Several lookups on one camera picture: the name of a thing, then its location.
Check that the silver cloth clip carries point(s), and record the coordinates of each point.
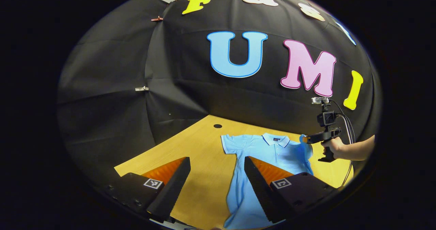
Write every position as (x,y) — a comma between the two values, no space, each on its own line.
(141,88)

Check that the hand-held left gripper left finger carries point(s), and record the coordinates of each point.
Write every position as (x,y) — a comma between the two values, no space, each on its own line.
(172,192)

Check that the black backdrop cloth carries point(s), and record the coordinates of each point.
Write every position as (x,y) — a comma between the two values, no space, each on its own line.
(190,59)

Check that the light blue T-shirt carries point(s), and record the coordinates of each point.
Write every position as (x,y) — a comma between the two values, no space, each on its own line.
(282,155)

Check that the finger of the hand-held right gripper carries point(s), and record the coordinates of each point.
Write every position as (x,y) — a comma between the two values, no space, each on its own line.
(306,139)

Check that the red cloth clip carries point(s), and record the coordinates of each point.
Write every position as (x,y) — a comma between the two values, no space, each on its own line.
(157,18)

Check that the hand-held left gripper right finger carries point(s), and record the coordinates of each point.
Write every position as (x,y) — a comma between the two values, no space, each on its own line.
(259,192)

